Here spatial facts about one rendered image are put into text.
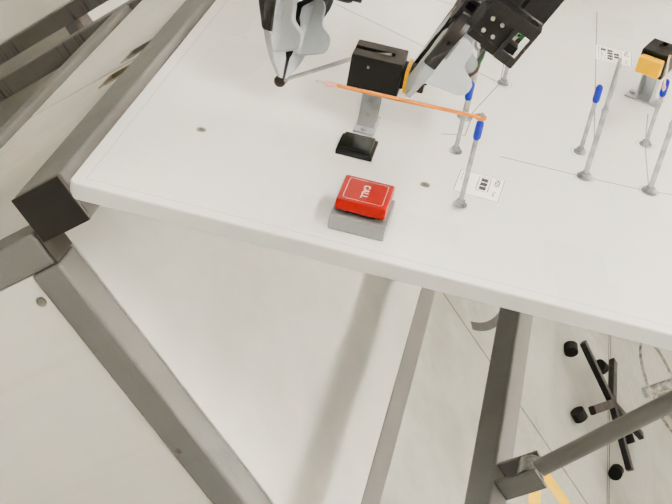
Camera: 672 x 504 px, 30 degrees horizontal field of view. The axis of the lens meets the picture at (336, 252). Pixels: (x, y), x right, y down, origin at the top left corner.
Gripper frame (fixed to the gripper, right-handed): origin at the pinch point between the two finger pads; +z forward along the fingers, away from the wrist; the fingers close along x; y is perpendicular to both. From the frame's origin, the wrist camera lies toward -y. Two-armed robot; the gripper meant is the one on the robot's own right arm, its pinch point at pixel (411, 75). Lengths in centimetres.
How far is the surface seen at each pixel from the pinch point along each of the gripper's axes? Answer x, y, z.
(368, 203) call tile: -21.9, 1.5, 3.4
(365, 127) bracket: -1.6, -0.7, 7.6
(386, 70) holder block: -2.1, -2.7, 0.3
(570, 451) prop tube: -10.9, 40.2, 21.8
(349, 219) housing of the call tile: -22.6, 1.0, 5.6
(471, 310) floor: 236, 98, 167
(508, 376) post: 8.8, 36.1, 31.1
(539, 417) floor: 235, 145, 188
